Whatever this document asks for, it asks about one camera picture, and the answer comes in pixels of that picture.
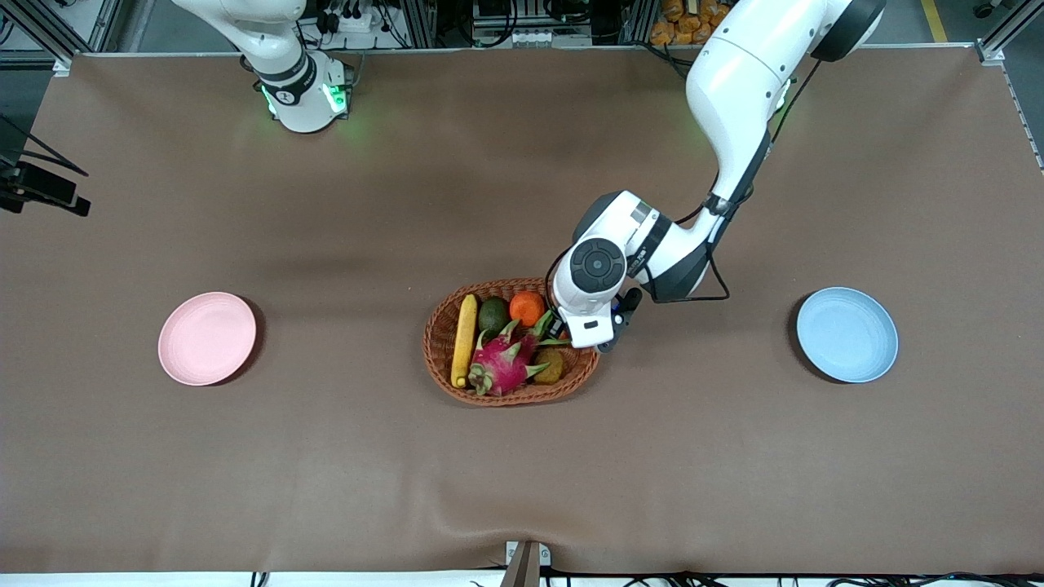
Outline yellow banana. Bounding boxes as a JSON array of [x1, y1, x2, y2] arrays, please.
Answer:
[[451, 293, 479, 389]]

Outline orange fruit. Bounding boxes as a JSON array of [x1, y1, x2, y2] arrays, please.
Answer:
[[509, 290, 546, 328]]

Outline brown kiwi fruit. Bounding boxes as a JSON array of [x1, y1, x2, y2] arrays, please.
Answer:
[[532, 347, 565, 386]]

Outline dark green avocado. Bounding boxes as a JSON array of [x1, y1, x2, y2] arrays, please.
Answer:
[[478, 297, 511, 337]]

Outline pink dragon fruit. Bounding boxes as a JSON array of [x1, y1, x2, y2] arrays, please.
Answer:
[[467, 308, 572, 398]]

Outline brown wicker basket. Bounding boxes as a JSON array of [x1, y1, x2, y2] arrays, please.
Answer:
[[422, 278, 600, 406]]

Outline brown table cover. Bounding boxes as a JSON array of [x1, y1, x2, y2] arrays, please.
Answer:
[[0, 45, 1044, 576]]

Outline pink plate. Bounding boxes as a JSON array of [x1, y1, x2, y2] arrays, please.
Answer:
[[157, 292, 258, 386]]

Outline light blue plate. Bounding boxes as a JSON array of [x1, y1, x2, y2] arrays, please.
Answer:
[[796, 286, 900, 384]]

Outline orange snack packets pile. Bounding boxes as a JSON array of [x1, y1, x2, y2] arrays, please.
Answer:
[[650, 0, 735, 46]]

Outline white power strip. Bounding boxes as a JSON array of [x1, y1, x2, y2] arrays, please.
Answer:
[[322, 4, 392, 33]]

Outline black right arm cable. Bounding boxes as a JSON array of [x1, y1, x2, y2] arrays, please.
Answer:
[[0, 114, 89, 177]]

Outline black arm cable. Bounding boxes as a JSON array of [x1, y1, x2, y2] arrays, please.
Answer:
[[542, 57, 825, 304], [0, 114, 89, 177]]

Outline aluminium frame post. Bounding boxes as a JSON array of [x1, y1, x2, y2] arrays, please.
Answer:
[[976, 0, 1044, 64], [0, 0, 123, 74]]

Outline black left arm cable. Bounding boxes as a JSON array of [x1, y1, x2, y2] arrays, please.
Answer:
[[542, 57, 825, 304]]

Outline metal table edge bracket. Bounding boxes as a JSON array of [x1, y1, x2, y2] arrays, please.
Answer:
[[499, 541, 552, 587]]

